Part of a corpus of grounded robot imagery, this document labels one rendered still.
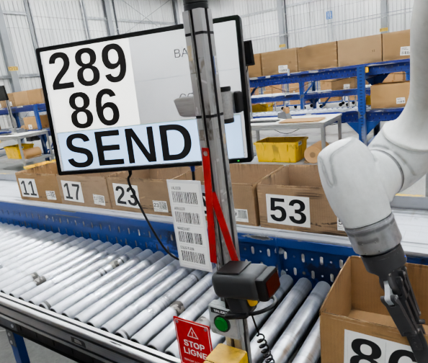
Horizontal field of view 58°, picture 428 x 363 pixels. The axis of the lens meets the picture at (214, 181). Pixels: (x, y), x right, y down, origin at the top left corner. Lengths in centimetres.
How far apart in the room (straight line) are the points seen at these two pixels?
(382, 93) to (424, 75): 488
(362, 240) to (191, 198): 33
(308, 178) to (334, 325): 85
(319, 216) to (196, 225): 64
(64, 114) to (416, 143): 76
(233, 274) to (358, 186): 27
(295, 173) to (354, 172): 95
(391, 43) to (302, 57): 120
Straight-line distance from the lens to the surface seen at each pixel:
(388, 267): 78
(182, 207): 81
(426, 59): 68
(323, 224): 136
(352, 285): 118
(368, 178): 72
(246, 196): 144
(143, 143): 91
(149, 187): 172
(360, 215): 73
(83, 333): 132
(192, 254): 84
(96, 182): 197
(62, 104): 100
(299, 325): 118
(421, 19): 63
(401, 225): 147
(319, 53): 602
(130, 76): 91
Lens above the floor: 143
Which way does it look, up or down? 15 degrees down
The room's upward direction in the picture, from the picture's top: 7 degrees counter-clockwise
